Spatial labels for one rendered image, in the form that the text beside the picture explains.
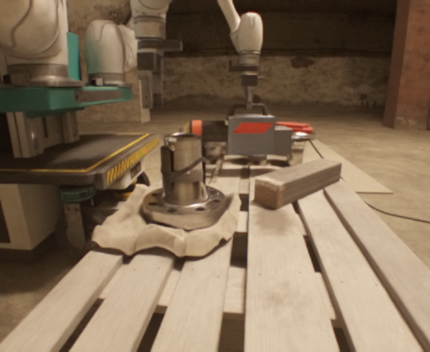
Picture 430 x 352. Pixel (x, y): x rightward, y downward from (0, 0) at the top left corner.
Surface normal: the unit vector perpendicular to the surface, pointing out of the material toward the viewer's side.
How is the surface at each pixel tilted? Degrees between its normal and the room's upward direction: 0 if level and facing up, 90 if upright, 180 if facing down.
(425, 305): 0
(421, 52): 90
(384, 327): 0
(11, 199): 90
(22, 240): 90
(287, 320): 0
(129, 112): 90
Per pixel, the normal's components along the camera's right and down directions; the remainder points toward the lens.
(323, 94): -0.13, 0.29
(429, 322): 0.00, -0.96
